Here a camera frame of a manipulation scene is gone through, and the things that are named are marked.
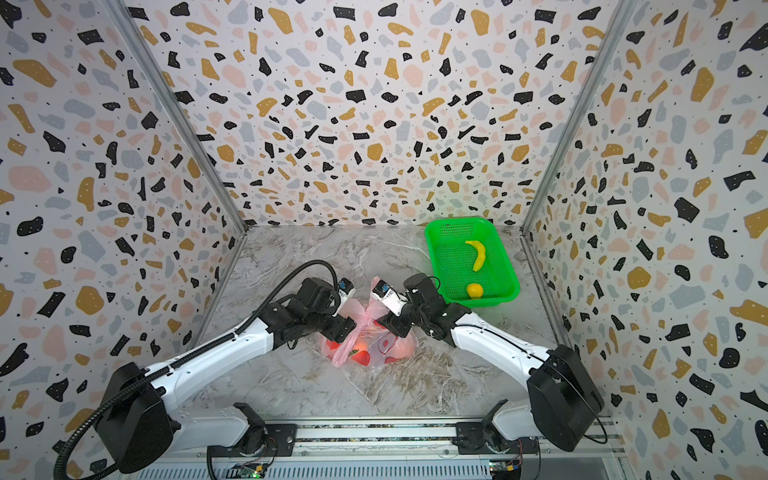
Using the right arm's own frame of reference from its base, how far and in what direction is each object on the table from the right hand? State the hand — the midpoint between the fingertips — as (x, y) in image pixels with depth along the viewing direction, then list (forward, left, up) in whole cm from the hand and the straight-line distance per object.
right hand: (379, 307), depth 81 cm
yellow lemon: (+13, -30, -12) cm, 35 cm away
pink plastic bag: (-6, +3, -11) cm, 13 cm away
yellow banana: (+31, -35, -14) cm, 49 cm away
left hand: (-1, +9, -2) cm, 10 cm away
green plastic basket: (+29, -31, -17) cm, 45 cm away
